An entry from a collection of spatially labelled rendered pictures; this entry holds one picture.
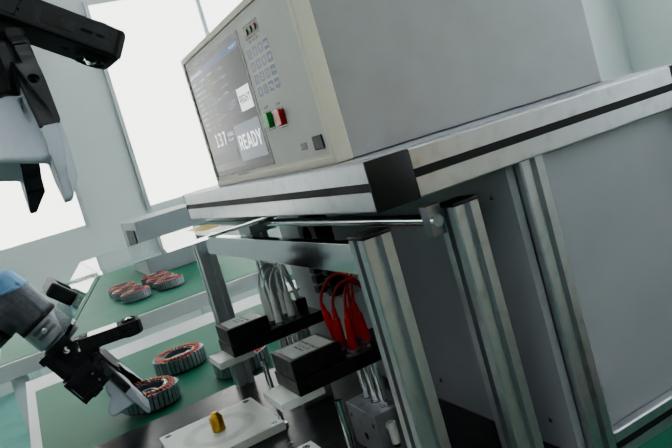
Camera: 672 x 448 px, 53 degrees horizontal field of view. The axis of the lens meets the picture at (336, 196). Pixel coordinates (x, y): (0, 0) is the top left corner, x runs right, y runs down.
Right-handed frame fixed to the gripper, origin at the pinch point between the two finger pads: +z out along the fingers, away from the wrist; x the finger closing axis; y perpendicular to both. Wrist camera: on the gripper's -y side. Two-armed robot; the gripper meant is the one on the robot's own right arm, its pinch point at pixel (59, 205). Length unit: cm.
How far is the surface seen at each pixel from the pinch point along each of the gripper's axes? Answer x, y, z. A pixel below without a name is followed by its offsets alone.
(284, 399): -8.7, -18.0, 27.0
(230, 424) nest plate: -35, -20, 37
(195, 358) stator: -80, -33, 38
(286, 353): -10.5, -20.7, 22.9
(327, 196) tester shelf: 2.7, -23.3, 6.1
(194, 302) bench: -163, -65, 42
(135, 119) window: -466, -169, -53
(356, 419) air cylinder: -11.2, -27.4, 34.4
